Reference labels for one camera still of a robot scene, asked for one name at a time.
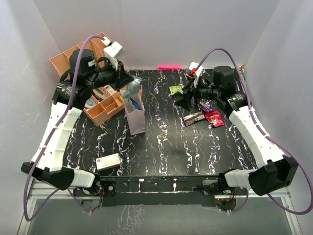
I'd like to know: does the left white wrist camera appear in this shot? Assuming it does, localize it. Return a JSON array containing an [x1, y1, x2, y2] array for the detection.
[[102, 38, 125, 70]]

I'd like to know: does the purple candy bar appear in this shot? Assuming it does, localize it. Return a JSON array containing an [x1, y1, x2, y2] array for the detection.
[[198, 99, 212, 113]]

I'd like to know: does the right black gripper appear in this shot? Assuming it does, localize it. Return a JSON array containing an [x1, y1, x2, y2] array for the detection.
[[175, 75, 221, 111]]

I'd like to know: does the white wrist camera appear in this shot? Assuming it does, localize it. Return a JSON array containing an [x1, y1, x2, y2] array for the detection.
[[102, 38, 125, 70], [186, 62, 203, 88]]

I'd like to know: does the silver foil packet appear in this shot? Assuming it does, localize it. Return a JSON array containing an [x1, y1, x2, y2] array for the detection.
[[123, 76, 142, 98]]

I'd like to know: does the black front mounting rail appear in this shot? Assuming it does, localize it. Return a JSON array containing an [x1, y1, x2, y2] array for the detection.
[[73, 174, 245, 208]]

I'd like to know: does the lilac paper bag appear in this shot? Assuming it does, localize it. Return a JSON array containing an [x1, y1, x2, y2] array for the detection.
[[120, 90, 146, 135]]

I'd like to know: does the brown chocolate bar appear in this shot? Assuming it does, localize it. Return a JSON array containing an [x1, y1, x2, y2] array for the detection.
[[182, 112, 205, 127]]

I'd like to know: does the white red card box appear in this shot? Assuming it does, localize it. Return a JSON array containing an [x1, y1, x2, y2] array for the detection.
[[96, 153, 122, 171]]

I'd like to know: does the pink plastic file organizer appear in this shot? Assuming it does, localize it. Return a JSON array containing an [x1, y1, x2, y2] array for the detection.
[[49, 38, 124, 126]]

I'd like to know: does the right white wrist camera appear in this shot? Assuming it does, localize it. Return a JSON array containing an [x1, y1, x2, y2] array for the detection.
[[186, 62, 203, 88]]

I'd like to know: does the green candy wrapper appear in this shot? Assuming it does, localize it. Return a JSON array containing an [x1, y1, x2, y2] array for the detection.
[[169, 85, 184, 96]]

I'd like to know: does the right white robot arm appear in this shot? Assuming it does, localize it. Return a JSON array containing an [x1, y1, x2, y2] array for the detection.
[[175, 62, 298, 196]]

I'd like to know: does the light blue tape pack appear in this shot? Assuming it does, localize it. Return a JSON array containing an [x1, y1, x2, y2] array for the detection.
[[84, 98, 97, 109]]

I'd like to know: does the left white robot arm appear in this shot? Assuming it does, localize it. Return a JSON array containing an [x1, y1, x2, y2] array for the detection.
[[21, 47, 134, 195]]

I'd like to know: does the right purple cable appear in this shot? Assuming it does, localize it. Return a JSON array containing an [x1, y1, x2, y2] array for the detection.
[[195, 47, 311, 215]]

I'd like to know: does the red candy pouch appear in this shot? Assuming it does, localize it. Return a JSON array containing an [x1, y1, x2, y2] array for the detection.
[[204, 110, 225, 127]]

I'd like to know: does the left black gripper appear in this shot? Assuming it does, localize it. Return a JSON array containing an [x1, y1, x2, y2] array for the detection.
[[86, 58, 134, 92]]

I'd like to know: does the blue white snack bag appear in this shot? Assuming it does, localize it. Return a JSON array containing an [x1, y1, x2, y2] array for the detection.
[[130, 98, 141, 110]]

